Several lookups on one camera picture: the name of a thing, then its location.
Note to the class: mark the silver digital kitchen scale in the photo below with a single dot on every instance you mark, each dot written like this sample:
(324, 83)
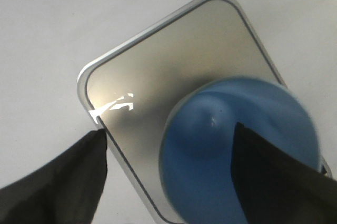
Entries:
(131, 90)

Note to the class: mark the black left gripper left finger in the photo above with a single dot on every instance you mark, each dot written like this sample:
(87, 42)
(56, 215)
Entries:
(65, 190)

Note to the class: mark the light blue plastic cup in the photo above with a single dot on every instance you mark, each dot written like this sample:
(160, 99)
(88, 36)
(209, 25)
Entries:
(196, 151)

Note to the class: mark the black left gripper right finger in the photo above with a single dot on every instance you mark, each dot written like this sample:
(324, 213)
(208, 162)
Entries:
(274, 187)

